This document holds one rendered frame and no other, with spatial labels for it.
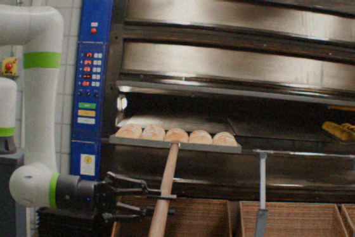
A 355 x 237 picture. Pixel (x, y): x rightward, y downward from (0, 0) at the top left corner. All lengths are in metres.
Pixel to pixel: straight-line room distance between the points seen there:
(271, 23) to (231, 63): 0.30
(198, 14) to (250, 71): 0.39
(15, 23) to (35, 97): 0.21
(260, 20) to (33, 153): 1.71
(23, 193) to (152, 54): 1.67
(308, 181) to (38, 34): 1.90
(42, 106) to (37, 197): 0.26
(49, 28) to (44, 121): 0.25
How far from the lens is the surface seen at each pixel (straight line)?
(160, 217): 1.25
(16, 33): 1.52
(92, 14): 2.95
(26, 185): 1.42
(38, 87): 1.54
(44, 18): 1.55
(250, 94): 2.81
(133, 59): 2.94
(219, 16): 2.94
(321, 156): 2.67
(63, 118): 3.02
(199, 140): 2.46
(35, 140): 1.55
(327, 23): 3.04
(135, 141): 2.46
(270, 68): 2.96
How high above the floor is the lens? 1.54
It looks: 6 degrees down
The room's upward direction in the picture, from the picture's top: 4 degrees clockwise
